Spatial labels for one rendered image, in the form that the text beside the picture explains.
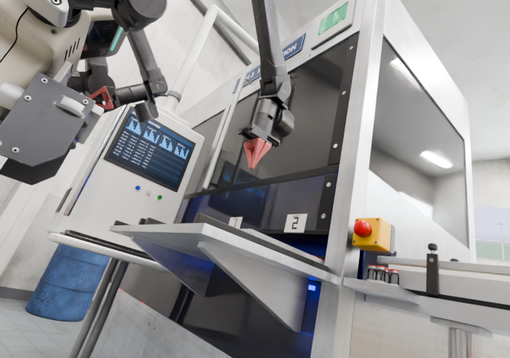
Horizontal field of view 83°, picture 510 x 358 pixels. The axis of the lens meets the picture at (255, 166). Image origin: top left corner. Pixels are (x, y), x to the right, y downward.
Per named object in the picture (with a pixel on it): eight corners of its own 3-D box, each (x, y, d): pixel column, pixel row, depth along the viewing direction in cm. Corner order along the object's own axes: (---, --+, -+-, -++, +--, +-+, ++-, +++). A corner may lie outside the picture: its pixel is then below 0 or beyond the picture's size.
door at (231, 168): (202, 193, 158) (231, 106, 182) (254, 182, 123) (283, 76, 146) (201, 192, 158) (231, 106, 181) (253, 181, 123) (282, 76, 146)
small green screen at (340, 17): (311, 50, 133) (319, 19, 142) (352, 25, 117) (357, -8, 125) (310, 48, 133) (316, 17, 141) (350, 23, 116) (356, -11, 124)
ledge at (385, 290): (373, 296, 77) (373, 289, 78) (425, 307, 67) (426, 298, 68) (342, 285, 70) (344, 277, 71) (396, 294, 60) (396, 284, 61)
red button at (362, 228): (359, 239, 72) (360, 224, 74) (374, 240, 69) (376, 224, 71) (351, 234, 70) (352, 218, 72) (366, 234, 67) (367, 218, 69)
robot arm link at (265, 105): (255, 98, 83) (269, 93, 79) (269, 111, 87) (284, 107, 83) (249, 118, 80) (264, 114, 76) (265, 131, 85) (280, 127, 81)
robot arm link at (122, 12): (93, -23, 54) (101, -35, 50) (147, -12, 61) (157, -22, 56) (102, 29, 56) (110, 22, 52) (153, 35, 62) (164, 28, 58)
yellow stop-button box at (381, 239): (366, 252, 76) (369, 226, 79) (393, 254, 71) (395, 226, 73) (350, 244, 72) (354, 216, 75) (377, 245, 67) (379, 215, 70)
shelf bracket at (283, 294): (291, 329, 75) (301, 277, 80) (300, 332, 73) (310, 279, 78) (177, 305, 58) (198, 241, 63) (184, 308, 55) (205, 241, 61)
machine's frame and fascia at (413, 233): (224, 262, 284) (252, 163, 328) (479, 306, 126) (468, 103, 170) (125, 230, 233) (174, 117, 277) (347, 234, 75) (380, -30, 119)
